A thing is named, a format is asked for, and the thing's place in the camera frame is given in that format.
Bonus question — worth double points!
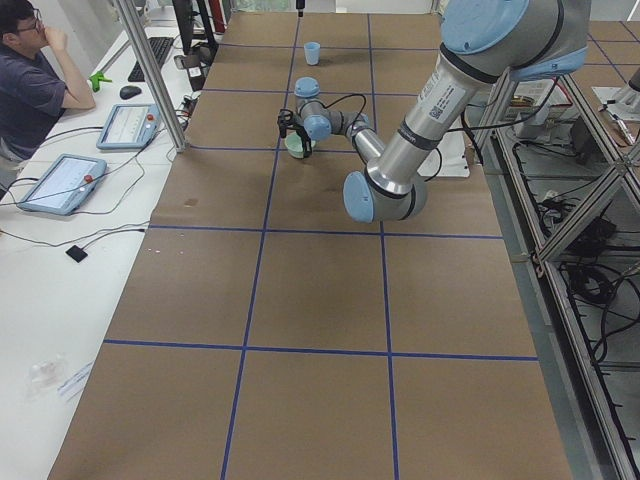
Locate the seated person in blue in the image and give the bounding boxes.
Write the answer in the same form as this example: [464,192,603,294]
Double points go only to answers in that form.
[1,1,96,165]

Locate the black monitor stand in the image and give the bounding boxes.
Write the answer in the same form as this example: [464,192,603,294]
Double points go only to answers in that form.
[172,0,218,66]

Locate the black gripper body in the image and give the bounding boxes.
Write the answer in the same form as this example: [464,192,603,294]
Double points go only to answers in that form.
[289,113,311,142]

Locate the green plastic object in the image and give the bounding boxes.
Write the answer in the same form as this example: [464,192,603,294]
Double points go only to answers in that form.
[89,71,112,93]

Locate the far teach pendant tablet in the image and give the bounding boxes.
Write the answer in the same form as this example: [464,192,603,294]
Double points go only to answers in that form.
[96,104,161,151]

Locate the light green ceramic bowl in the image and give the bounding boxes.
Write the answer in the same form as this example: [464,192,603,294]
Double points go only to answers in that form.
[284,132,316,159]

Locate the aluminium frame post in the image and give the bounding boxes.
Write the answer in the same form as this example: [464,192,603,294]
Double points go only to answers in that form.
[114,0,187,153]

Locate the near teach pendant tablet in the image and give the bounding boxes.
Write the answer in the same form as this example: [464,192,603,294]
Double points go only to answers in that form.
[17,154,107,216]

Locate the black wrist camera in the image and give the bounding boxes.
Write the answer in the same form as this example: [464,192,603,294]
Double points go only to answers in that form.
[277,108,296,139]

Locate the black keyboard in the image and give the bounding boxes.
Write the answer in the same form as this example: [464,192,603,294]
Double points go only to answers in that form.
[127,36,175,84]

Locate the aluminium frame rack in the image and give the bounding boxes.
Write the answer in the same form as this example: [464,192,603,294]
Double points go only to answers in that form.
[474,19,640,480]

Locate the black computer mouse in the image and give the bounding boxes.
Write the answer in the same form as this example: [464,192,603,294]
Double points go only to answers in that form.
[119,85,142,100]

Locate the teach pendant tablet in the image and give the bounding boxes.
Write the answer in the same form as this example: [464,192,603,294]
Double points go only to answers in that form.
[17,154,107,216]
[96,104,161,151]

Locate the small black square pad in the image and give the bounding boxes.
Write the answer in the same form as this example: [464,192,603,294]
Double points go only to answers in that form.
[65,245,88,263]

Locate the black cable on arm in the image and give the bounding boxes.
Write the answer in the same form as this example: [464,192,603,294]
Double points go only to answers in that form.
[319,93,369,121]

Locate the light blue plastic cup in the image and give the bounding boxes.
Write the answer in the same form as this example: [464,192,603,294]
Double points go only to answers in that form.
[304,41,321,66]

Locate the clear plastic bag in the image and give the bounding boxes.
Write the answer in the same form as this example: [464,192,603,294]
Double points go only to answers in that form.
[26,353,66,400]

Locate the brown paper table cover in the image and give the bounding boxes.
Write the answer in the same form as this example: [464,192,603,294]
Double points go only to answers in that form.
[50,14,578,479]

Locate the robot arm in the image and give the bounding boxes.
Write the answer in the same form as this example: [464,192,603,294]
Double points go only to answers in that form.
[290,0,591,223]

